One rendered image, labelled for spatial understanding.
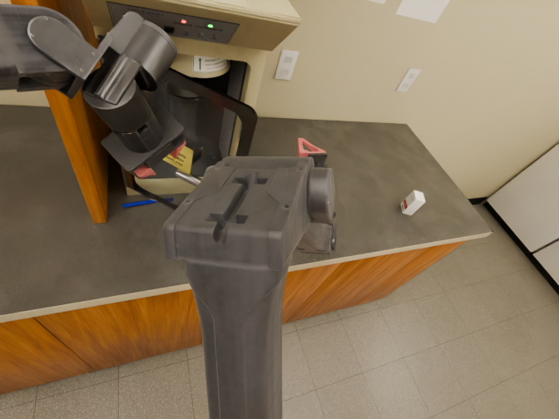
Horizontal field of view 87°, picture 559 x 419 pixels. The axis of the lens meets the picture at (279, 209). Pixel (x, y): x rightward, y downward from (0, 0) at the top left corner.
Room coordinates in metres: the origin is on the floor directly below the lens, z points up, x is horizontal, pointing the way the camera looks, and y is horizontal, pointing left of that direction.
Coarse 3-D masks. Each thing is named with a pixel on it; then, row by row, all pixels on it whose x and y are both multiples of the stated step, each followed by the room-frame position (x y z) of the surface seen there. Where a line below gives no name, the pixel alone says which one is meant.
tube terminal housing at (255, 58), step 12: (96, 36) 0.45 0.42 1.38; (180, 48) 0.53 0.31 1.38; (192, 48) 0.54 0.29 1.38; (204, 48) 0.56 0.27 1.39; (216, 48) 0.57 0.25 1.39; (228, 48) 0.59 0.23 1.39; (240, 48) 0.60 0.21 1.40; (252, 48) 0.62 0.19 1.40; (240, 60) 0.60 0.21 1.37; (252, 60) 0.62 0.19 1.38; (264, 60) 0.63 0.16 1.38; (252, 72) 0.62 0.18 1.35; (252, 84) 0.63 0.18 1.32; (252, 96) 0.63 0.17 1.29; (132, 192) 0.46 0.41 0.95
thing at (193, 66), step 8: (176, 56) 0.56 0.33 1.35; (184, 56) 0.56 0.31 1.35; (192, 56) 0.57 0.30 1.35; (200, 56) 0.58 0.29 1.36; (176, 64) 0.55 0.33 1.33; (184, 64) 0.56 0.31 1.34; (192, 64) 0.57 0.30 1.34; (200, 64) 0.57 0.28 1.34; (208, 64) 0.59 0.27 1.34; (216, 64) 0.61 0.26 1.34; (224, 64) 0.63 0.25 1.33; (184, 72) 0.55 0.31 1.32; (192, 72) 0.56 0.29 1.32; (200, 72) 0.57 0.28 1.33; (208, 72) 0.58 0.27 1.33; (216, 72) 0.60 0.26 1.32; (224, 72) 0.62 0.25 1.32
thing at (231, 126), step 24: (168, 72) 0.43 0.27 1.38; (168, 96) 0.43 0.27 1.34; (192, 96) 0.43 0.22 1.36; (216, 96) 0.43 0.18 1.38; (192, 120) 0.43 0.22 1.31; (216, 120) 0.43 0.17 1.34; (240, 120) 0.43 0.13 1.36; (192, 144) 0.43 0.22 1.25; (216, 144) 0.43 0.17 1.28; (240, 144) 0.43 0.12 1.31; (168, 168) 0.43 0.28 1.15; (192, 168) 0.43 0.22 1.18; (144, 192) 0.44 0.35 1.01; (168, 192) 0.43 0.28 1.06
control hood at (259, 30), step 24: (96, 0) 0.39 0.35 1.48; (120, 0) 0.40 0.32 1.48; (144, 0) 0.41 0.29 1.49; (168, 0) 0.42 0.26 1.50; (192, 0) 0.44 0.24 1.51; (216, 0) 0.47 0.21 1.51; (240, 0) 0.51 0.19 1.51; (264, 0) 0.55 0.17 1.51; (96, 24) 0.43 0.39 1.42; (240, 24) 0.51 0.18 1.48; (264, 24) 0.52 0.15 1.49; (288, 24) 0.53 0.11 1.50; (264, 48) 0.60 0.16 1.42
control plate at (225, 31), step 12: (120, 12) 0.42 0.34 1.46; (144, 12) 0.43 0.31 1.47; (156, 12) 0.43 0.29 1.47; (168, 12) 0.44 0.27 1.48; (156, 24) 0.46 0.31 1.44; (168, 24) 0.46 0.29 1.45; (180, 24) 0.47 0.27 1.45; (192, 24) 0.48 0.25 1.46; (204, 24) 0.48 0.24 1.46; (216, 24) 0.49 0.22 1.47; (228, 24) 0.50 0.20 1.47; (180, 36) 0.50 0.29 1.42; (192, 36) 0.51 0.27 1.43; (204, 36) 0.51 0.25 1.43; (228, 36) 0.53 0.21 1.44
